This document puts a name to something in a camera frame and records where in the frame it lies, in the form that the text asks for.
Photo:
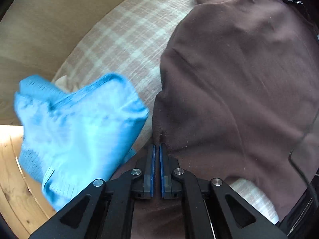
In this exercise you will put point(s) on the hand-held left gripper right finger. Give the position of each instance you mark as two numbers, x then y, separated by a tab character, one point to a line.
162	174

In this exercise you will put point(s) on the pine plank board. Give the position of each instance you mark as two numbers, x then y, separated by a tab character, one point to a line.
15	179

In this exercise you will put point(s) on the black zipped jacket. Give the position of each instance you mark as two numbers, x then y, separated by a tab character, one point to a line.
299	216

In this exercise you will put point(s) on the blue folded garment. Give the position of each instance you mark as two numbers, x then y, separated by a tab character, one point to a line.
74	134

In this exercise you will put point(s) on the large light wooden board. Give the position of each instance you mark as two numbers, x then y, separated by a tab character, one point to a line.
49	29

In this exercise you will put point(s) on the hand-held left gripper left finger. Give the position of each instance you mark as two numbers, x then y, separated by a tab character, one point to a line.
151	174

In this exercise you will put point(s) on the brown fleece garment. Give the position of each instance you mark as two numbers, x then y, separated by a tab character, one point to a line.
236	92

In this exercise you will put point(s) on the pink checked blanket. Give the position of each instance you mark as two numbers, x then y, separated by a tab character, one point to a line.
124	42

